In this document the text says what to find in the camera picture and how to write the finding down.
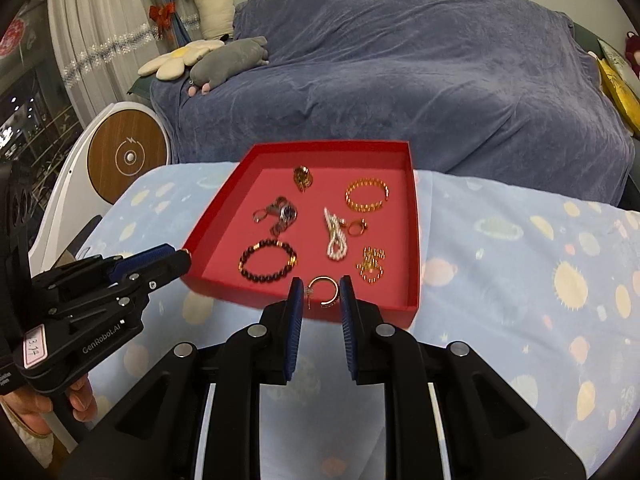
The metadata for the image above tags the dark bead bracelet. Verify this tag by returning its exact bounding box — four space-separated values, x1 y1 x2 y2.
237 237 298 284

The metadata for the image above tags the small gold hoop earring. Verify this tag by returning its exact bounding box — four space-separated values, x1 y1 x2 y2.
306 275 340 309

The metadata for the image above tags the gold chain bracelet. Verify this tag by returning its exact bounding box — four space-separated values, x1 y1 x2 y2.
354 245 388 285

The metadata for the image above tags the gold mesh watch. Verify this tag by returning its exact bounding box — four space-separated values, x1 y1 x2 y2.
293 166 314 193

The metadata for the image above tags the pearl bead bracelet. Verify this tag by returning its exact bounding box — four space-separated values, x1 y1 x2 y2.
322 206 350 262

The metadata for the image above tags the gold link bangle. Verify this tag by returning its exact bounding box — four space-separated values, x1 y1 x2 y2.
344 178 390 214

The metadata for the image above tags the person's left hand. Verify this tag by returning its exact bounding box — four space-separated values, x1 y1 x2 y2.
1 375 98 432

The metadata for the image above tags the white device wooden disc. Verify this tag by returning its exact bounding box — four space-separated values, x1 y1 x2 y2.
29 102 171 274

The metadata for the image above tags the red cardboard tray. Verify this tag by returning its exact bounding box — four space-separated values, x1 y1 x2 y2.
183 141 421 327

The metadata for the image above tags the cream flower plush cushion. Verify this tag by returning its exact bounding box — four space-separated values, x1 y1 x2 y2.
138 40 224 81

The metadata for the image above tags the grey plush toy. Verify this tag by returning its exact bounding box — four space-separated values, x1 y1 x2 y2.
188 36 269 96

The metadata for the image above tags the white sheer curtain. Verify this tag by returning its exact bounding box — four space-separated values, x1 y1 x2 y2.
47 0 168 126

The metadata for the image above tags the red ribbon bow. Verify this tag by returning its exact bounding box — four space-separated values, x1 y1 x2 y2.
149 2 176 39

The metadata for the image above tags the blue-grey plush blanket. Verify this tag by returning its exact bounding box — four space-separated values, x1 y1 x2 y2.
151 0 636 205

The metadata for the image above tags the yellow cushion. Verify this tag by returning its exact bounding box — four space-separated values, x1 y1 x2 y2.
597 60 640 136

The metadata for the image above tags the red monkey plush toy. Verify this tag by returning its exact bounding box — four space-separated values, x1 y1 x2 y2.
625 32 640 77

